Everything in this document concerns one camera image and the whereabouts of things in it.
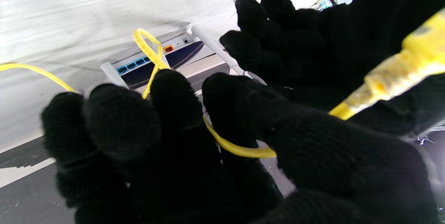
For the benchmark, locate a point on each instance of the white router with antennas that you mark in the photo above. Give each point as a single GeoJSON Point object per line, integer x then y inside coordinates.
{"type": "Point", "coordinates": [180, 43]}

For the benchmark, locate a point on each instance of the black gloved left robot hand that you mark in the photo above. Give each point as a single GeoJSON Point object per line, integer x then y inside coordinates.
{"type": "Point", "coordinates": [313, 50]}

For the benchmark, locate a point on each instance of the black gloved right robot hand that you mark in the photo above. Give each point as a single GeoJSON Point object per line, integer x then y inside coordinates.
{"type": "Point", "coordinates": [174, 182]}

